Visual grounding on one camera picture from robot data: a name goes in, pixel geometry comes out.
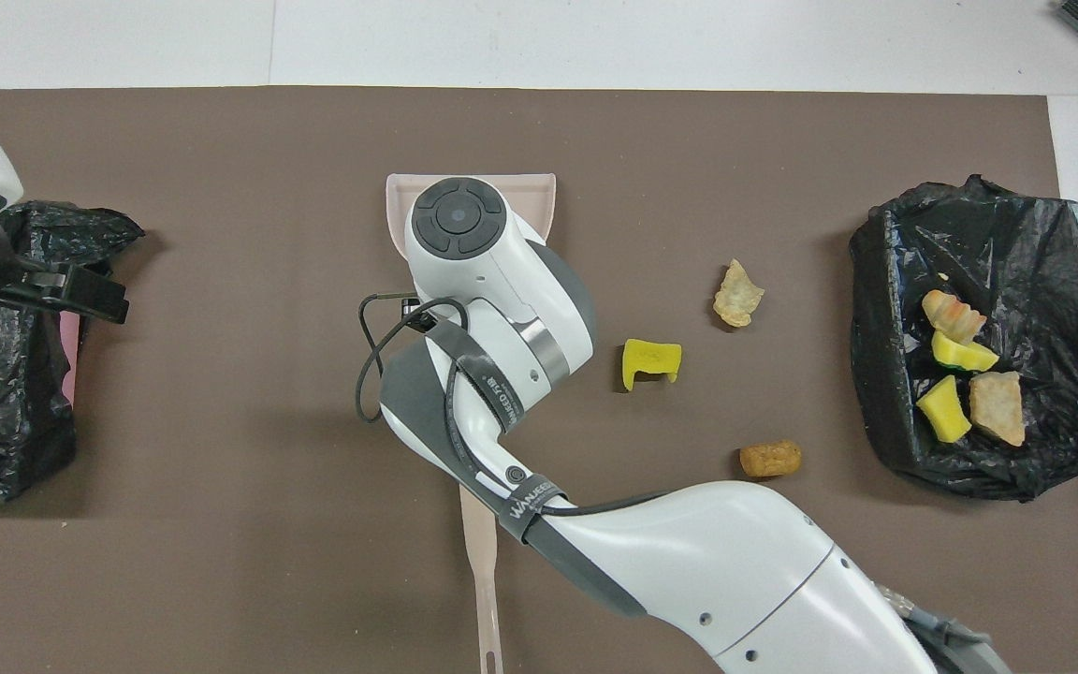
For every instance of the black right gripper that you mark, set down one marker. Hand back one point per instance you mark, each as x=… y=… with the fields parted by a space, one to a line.
x=419 y=316

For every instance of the beige plastic dustpan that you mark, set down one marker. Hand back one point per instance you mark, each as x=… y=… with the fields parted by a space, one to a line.
x=539 y=201

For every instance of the yellow notched sponge piece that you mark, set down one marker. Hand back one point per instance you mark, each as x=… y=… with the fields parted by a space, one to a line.
x=651 y=356

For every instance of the pale pointed foam chunk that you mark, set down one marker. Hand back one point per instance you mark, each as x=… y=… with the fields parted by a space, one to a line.
x=737 y=295

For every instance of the brown foam chunk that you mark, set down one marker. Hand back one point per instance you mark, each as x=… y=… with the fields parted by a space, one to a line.
x=770 y=459

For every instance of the yellow wedge sponge piece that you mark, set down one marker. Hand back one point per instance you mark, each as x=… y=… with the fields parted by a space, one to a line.
x=943 y=412

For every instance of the pale rounded foam chunk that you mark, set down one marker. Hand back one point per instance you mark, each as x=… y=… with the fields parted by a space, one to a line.
x=954 y=316

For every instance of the yellow curved sponge piece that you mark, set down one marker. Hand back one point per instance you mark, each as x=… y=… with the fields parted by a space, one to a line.
x=965 y=356

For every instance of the pale angular foam chunk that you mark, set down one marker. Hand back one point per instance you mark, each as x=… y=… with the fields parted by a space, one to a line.
x=997 y=407

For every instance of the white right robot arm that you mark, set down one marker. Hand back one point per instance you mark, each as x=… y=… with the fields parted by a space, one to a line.
x=735 y=562

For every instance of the brown table mat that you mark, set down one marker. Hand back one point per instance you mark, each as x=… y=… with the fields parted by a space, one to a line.
x=221 y=421

